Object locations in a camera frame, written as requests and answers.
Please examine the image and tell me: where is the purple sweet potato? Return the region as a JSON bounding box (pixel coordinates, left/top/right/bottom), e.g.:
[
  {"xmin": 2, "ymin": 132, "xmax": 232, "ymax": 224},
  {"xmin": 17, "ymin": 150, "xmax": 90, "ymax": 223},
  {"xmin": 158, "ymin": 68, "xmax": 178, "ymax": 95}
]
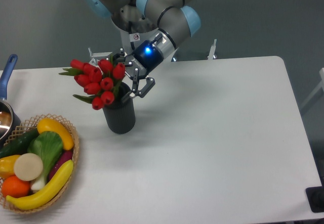
[{"xmin": 48, "ymin": 150, "xmax": 73, "ymax": 181}]

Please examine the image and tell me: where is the dark grey ribbed vase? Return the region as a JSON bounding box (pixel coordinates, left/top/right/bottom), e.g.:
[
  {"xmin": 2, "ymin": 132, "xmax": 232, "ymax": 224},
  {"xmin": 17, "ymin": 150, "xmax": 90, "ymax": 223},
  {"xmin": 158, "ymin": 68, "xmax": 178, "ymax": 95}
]
[{"xmin": 103, "ymin": 82, "xmax": 136, "ymax": 135}]

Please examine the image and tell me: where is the white table bracket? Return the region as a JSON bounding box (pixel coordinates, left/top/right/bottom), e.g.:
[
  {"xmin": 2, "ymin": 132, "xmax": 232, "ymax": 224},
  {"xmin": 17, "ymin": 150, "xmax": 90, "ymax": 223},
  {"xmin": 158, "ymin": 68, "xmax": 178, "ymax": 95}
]
[{"xmin": 207, "ymin": 39, "xmax": 217, "ymax": 60}]

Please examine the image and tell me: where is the blue handled saucepan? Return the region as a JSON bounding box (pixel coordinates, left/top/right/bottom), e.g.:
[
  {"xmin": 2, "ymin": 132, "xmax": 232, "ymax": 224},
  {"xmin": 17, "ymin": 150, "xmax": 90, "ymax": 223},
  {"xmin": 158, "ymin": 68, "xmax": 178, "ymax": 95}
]
[{"xmin": 1, "ymin": 54, "xmax": 21, "ymax": 148}]

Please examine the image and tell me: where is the woven wicker basket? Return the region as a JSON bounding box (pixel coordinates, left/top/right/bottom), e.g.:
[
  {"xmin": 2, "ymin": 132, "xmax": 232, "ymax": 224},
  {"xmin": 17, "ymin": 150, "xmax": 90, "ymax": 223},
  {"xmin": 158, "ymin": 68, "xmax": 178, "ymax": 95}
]
[{"xmin": 1, "ymin": 114, "xmax": 79, "ymax": 214}]

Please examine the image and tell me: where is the black device at table edge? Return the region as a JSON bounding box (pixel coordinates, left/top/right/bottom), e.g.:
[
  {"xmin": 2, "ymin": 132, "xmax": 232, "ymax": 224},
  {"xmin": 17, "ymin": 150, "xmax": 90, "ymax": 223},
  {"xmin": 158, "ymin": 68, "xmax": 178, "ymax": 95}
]
[{"xmin": 305, "ymin": 186, "xmax": 323, "ymax": 213}]

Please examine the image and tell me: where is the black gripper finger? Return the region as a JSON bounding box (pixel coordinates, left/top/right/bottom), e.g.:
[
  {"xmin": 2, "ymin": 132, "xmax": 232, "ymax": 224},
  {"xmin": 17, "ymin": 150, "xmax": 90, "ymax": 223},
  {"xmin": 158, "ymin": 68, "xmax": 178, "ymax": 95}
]
[
  {"xmin": 109, "ymin": 48, "xmax": 131, "ymax": 66},
  {"xmin": 121, "ymin": 68, "xmax": 155, "ymax": 103}
]

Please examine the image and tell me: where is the yellow bell pepper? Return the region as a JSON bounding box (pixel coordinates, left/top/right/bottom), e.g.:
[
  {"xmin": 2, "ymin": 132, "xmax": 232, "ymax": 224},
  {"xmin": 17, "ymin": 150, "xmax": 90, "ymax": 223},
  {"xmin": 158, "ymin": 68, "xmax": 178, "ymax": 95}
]
[{"xmin": 0, "ymin": 155, "xmax": 21, "ymax": 180}]

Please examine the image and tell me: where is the yellow banana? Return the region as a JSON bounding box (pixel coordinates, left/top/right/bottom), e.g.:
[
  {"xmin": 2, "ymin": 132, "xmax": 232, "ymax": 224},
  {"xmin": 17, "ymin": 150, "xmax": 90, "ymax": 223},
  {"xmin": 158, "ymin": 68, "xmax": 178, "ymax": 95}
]
[{"xmin": 6, "ymin": 160, "xmax": 74, "ymax": 210}]

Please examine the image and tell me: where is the orange fruit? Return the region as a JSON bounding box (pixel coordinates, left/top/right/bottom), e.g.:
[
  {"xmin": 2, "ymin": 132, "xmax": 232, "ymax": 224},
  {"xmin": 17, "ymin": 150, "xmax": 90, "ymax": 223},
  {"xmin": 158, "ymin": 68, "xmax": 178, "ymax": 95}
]
[{"xmin": 1, "ymin": 175, "xmax": 30, "ymax": 198}]

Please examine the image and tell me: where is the red tulip bouquet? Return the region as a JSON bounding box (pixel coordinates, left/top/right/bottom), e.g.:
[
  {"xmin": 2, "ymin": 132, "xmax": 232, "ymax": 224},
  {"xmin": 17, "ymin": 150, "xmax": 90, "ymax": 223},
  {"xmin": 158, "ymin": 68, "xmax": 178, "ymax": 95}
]
[{"xmin": 59, "ymin": 58, "xmax": 126, "ymax": 110}]

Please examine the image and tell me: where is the green cucumber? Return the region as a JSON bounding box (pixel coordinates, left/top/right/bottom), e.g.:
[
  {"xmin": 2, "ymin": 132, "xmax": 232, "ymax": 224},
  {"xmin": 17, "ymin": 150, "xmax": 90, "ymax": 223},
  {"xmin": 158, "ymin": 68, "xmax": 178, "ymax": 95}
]
[{"xmin": 1, "ymin": 128, "xmax": 39, "ymax": 158}]

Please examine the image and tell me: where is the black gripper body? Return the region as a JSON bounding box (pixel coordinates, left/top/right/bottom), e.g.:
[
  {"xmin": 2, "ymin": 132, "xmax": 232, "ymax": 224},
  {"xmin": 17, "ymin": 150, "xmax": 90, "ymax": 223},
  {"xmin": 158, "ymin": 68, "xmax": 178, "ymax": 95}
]
[{"xmin": 124, "ymin": 40, "xmax": 164, "ymax": 79}]

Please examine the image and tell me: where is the green bok choy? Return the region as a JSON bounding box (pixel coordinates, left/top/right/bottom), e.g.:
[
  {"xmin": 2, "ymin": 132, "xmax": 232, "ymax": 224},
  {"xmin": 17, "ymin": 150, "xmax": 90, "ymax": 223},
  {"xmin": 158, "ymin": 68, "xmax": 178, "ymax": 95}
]
[{"xmin": 27, "ymin": 131, "xmax": 63, "ymax": 193}]

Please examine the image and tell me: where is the beige round radish slice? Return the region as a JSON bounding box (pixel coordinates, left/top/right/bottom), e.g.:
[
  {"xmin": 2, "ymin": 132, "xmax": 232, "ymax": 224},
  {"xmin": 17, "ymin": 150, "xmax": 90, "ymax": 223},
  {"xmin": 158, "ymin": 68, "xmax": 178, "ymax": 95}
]
[{"xmin": 14, "ymin": 153, "xmax": 43, "ymax": 181}]

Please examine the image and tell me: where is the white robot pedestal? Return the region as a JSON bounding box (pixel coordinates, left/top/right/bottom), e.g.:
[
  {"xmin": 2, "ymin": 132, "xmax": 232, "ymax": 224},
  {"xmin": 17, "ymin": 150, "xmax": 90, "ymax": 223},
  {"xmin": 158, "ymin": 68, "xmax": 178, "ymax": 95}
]
[{"xmin": 88, "ymin": 16, "xmax": 181, "ymax": 66}]

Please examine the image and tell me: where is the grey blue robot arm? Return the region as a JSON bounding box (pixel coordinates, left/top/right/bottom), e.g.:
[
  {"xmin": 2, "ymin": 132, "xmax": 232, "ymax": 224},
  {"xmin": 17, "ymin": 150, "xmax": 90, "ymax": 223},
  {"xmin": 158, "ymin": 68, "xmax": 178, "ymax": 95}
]
[{"xmin": 85, "ymin": 0, "xmax": 201, "ymax": 98}]

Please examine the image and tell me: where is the white frame at right edge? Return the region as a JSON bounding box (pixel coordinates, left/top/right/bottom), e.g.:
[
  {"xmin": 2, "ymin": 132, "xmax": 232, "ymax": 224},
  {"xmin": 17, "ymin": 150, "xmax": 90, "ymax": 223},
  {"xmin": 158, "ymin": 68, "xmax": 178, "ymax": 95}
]
[{"xmin": 300, "ymin": 68, "xmax": 323, "ymax": 115}]

